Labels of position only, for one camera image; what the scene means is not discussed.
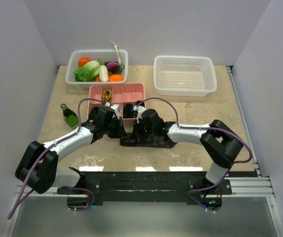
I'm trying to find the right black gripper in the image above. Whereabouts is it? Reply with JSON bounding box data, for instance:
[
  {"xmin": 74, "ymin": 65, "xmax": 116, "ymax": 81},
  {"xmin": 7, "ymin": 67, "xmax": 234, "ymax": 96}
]
[{"xmin": 131, "ymin": 118, "xmax": 156, "ymax": 142}]

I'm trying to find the brown patterned tie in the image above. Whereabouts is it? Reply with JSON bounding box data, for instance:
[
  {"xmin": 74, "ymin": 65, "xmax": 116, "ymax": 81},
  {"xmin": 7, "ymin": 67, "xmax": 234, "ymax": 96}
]
[{"xmin": 120, "ymin": 133, "xmax": 176, "ymax": 149}]

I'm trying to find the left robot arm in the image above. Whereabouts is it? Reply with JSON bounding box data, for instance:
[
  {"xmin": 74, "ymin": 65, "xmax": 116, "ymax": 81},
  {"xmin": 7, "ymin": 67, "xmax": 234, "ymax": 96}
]
[{"xmin": 15, "ymin": 104, "xmax": 127, "ymax": 194}]

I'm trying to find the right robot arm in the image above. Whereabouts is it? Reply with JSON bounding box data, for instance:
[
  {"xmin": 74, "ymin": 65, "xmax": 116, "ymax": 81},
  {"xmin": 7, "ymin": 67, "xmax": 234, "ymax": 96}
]
[{"xmin": 132, "ymin": 106, "xmax": 245, "ymax": 194}]

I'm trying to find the rolled black orange tie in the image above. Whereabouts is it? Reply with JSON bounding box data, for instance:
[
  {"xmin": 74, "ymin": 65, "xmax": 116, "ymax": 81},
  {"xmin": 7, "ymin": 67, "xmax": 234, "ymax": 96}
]
[{"xmin": 135, "ymin": 100, "xmax": 144, "ymax": 106}]

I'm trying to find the rolled dark blue tie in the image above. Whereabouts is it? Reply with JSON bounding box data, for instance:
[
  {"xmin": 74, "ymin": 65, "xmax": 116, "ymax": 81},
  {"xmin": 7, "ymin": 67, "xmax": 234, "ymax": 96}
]
[{"xmin": 88, "ymin": 106, "xmax": 100, "ymax": 120}]

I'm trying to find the pink divided organizer tray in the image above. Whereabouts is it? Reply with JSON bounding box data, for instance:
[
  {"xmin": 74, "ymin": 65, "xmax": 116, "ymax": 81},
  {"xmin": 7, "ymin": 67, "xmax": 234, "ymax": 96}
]
[{"xmin": 89, "ymin": 83, "xmax": 145, "ymax": 125}]

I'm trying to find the rolled yellow tie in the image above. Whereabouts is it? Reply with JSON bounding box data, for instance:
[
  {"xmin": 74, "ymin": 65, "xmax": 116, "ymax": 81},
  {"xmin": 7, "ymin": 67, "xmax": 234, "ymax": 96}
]
[{"xmin": 102, "ymin": 89, "xmax": 112, "ymax": 103}]

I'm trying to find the green glass bottle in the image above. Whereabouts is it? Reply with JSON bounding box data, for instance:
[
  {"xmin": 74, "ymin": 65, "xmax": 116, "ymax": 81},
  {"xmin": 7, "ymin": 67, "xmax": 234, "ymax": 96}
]
[{"xmin": 60, "ymin": 103, "xmax": 79, "ymax": 128}]

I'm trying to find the white empty basket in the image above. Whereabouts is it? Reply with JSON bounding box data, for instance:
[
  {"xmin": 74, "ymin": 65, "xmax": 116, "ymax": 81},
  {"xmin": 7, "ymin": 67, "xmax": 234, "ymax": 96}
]
[{"xmin": 153, "ymin": 55, "xmax": 217, "ymax": 97}]

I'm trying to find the orange front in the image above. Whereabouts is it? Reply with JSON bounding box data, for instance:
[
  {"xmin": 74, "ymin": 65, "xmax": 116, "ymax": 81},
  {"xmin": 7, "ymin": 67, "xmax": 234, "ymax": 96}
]
[{"xmin": 109, "ymin": 75, "xmax": 123, "ymax": 82}]

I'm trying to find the white radish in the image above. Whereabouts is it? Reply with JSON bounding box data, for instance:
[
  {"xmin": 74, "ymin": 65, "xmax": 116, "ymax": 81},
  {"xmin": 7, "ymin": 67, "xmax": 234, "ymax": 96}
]
[{"xmin": 99, "ymin": 65, "xmax": 109, "ymax": 82}]

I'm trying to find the green onion stalk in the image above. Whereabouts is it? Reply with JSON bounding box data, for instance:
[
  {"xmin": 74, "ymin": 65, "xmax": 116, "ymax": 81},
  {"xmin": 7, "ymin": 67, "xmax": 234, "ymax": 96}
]
[{"xmin": 110, "ymin": 40, "xmax": 125, "ymax": 72}]

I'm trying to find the purple onion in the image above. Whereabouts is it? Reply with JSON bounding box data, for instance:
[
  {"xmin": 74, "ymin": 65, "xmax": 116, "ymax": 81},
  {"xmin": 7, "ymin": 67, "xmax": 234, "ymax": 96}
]
[{"xmin": 106, "ymin": 62, "xmax": 120, "ymax": 74}]

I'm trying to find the green lettuce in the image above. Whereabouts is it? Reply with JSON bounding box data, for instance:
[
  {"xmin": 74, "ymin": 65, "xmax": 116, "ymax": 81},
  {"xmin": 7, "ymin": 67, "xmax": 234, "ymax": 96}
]
[{"xmin": 74, "ymin": 61, "xmax": 100, "ymax": 82}]

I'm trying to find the white vegetable basket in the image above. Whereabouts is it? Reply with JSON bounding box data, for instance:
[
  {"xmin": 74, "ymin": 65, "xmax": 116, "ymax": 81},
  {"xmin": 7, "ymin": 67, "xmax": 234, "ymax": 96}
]
[{"xmin": 66, "ymin": 49, "xmax": 128, "ymax": 89}]

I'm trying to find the orange tomato back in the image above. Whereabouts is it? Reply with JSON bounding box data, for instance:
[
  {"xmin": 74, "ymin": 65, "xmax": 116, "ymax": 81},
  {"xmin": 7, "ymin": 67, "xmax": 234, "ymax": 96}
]
[{"xmin": 78, "ymin": 57, "xmax": 90, "ymax": 67}]

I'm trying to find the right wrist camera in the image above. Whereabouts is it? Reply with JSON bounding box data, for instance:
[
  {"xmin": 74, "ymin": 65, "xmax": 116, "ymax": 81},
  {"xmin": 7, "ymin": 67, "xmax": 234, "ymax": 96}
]
[{"xmin": 133, "ymin": 106, "xmax": 146, "ymax": 123}]

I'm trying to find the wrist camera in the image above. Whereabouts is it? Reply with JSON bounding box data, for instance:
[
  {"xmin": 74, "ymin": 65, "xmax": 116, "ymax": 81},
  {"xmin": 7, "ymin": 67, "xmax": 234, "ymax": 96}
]
[
  {"xmin": 133, "ymin": 106, "xmax": 146, "ymax": 123},
  {"xmin": 105, "ymin": 102, "xmax": 122, "ymax": 119}
]

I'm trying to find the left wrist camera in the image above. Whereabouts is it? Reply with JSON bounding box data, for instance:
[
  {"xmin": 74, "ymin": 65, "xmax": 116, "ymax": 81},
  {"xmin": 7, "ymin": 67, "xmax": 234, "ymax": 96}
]
[{"xmin": 105, "ymin": 102, "xmax": 122, "ymax": 119}]

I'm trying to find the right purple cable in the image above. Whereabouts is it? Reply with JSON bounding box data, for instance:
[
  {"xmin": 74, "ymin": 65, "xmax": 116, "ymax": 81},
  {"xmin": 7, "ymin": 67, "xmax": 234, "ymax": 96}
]
[{"xmin": 135, "ymin": 97, "xmax": 253, "ymax": 213}]

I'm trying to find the purple cable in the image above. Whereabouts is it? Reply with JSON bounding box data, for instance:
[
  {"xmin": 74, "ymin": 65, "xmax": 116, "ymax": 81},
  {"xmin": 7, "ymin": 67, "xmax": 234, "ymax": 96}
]
[
  {"xmin": 7, "ymin": 98, "xmax": 107, "ymax": 220},
  {"xmin": 135, "ymin": 97, "xmax": 253, "ymax": 213}
]

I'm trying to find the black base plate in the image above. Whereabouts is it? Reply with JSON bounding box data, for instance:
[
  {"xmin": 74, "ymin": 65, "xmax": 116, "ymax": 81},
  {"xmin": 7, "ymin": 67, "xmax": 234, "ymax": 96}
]
[{"xmin": 57, "ymin": 171, "xmax": 232, "ymax": 210}]

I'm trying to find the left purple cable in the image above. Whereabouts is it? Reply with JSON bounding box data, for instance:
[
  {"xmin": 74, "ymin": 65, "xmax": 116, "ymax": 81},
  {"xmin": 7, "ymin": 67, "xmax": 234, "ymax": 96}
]
[{"xmin": 7, "ymin": 98, "xmax": 107, "ymax": 220}]

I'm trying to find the aluminium frame rail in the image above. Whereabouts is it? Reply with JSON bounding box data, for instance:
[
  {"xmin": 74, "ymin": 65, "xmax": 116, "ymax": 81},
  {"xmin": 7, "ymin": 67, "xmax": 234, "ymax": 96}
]
[{"xmin": 14, "ymin": 177, "xmax": 275, "ymax": 198}]

